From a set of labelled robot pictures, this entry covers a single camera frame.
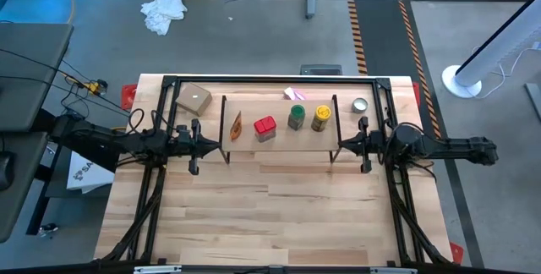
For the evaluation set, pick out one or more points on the black hazard-striped floor mat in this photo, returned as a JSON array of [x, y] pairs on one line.
[[380, 33]]

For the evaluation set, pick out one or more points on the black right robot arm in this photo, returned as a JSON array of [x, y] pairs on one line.
[[456, 149]]

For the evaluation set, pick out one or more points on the small black caster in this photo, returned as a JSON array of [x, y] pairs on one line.
[[48, 229]]

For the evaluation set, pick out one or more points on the white bag with black print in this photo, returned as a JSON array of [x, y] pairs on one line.
[[86, 174]]

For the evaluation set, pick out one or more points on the black computer mouse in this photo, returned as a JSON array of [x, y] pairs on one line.
[[5, 170]]

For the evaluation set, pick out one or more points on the wooden shelf with black legs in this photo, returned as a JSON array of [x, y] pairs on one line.
[[296, 140]]

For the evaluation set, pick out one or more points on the red table clamp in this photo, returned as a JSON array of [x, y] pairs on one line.
[[456, 253], [129, 96], [416, 93]]

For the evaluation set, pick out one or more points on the dark grey desk top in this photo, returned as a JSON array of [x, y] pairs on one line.
[[29, 75], [29, 147]]

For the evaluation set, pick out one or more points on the black metal rig frame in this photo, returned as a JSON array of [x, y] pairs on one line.
[[274, 80]]

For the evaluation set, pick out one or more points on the black box at table edge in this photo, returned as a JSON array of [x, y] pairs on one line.
[[321, 69]]

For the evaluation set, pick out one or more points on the orange brown spice packet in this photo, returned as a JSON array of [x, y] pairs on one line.
[[236, 128]]

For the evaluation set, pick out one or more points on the white tower fan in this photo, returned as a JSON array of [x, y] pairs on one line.
[[465, 75]]

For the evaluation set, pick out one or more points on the small round tin candle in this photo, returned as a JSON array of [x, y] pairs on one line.
[[359, 105]]

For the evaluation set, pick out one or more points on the black desk base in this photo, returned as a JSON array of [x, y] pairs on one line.
[[46, 172]]

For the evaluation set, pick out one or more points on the pink and white box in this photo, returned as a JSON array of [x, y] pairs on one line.
[[293, 93]]

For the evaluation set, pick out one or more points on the green-lid spice jar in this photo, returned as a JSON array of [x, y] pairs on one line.
[[296, 116]]

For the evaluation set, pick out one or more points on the silver metal bracket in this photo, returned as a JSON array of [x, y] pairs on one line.
[[393, 270], [157, 270]]

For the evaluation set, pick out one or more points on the grey metal table foot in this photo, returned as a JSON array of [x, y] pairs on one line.
[[533, 100]]

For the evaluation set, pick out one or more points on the small cardboard box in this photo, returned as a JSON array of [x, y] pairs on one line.
[[194, 98]]

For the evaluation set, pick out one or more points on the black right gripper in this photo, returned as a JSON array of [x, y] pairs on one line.
[[372, 145]]

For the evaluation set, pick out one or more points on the yellow-lid spice jar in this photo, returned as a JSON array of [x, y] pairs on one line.
[[321, 117]]

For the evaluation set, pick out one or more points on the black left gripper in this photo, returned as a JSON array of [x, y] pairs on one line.
[[190, 145]]

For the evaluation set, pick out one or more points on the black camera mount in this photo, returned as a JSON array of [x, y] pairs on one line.
[[279, 270]]

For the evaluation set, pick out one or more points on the red-lid spice container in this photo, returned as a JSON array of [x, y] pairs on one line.
[[265, 128]]

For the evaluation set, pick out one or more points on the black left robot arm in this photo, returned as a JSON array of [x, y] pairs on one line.
[[105, 138]]

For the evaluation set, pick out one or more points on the crumpled white cloth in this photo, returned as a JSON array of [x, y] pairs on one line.
[[162, 12]]

